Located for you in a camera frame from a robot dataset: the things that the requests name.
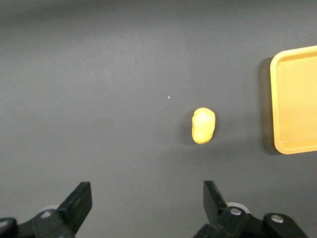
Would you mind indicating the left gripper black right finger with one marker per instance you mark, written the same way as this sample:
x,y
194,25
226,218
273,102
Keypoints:
x,y
215,210

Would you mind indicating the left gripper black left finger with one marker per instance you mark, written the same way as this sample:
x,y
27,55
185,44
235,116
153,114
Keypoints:
x,y
71,210

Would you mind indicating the yellow potato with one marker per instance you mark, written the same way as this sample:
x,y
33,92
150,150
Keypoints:
x,y
203,126

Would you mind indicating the yellow plastic tray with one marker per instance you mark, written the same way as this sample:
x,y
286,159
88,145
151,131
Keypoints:
x,y
297,104

